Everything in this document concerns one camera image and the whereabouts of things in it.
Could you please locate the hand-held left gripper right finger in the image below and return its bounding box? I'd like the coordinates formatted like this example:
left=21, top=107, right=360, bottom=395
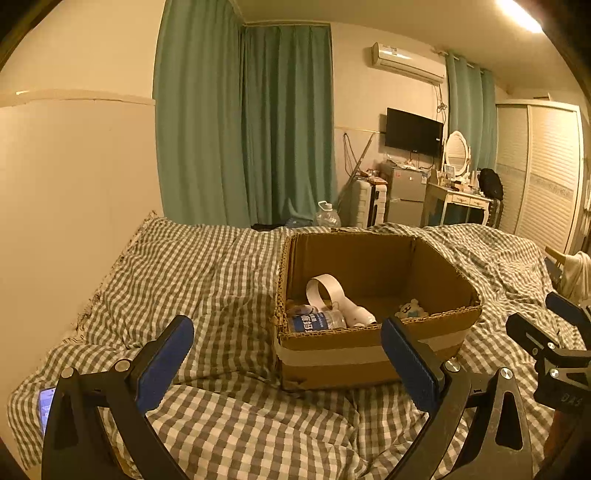
left=381, top=318, right=543, bottom=480

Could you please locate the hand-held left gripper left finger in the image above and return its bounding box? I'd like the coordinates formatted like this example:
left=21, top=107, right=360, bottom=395
left=41, top=315, right=195, bottom=480

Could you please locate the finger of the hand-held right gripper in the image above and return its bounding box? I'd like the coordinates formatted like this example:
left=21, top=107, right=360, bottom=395
left=505, top=313, right=562, bottom=366
left=546, top=292, right=591, bottom=331

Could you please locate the brown cardboard box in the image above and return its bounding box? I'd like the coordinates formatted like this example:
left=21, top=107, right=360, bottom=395
left=276, top=231, right=483, bottom=392

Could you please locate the white plush toy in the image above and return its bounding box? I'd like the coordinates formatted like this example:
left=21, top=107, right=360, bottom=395
left=394, top=299, right=433, bottom=319

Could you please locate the white squeeze tube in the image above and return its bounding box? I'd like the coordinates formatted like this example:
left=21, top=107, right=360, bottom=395
left=342, top=300, right=378, bottom=326

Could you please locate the clear plastic water bottle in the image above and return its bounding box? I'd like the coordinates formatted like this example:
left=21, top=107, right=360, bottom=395
left=287, top=310, right=347, bottom=333

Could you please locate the white curled band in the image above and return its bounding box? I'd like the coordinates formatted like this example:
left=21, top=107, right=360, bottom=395
left=305, top=274, right=346, bottom=311

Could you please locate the white garment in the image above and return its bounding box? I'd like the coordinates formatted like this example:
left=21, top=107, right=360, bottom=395
left=558, top=251, right=591, bottom=304

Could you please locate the wooden chair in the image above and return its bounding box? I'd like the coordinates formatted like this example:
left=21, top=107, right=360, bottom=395
left=545, top=246, right=567, bottom=278

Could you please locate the green checkered blanket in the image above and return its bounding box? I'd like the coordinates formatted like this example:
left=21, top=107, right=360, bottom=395
left=9, top=215, right=587, bottom=480

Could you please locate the smartphone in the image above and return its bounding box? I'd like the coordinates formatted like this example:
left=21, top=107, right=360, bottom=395
left=38, top=387, right=59, bottom=437

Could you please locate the white louvered wardrobe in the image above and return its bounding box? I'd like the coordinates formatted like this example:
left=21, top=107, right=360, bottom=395
left=495, top=99, right=587, bottom=254

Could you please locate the white dressing table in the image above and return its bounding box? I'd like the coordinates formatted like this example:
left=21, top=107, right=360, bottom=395
left=422, top=181, right=493, bottom=228

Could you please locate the black bag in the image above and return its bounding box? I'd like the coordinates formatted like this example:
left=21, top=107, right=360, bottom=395
left=479, top=168, right=504, bottom=200

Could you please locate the white ribbed suitcase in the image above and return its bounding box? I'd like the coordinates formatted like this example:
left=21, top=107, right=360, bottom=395
left=353, top=179, right=391, bottom=228

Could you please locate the silver small fridge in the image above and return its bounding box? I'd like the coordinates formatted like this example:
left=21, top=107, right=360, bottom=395
left=385, top=165, right=430, bottom=227

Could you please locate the large clear water jug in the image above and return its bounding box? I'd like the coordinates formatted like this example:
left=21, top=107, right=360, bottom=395
left=316, top=201, right=342, bottom=228

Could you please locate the white oval mirror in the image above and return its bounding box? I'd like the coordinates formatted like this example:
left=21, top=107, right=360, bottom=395
left=444, top=130, right=471, bottom=176

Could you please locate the wooden broom stick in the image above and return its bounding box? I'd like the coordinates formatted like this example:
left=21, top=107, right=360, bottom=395
left=339, top=136, right=373, bottom=208

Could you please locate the narrow green curtain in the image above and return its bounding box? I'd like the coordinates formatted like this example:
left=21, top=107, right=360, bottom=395
left=444, top=53, right=498, bottom=174

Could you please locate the wide green curtain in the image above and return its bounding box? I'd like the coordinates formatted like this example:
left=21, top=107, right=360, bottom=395
left=154, top=0, right=253, bottom=227

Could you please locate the green corner curtain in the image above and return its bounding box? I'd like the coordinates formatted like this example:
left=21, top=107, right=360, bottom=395
left=240, top=24, right=338, bottom=227

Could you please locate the white air conditioner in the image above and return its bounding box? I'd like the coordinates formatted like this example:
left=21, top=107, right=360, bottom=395
left=372, top=42, right=445, bottom=85

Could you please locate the ceiling light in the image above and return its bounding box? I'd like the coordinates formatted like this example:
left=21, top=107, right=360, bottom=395
left=496, top=0, right=544, bottom=33

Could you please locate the black wall television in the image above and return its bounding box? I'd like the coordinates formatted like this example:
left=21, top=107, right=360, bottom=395
left=386, top=107, right=444, bottom=156

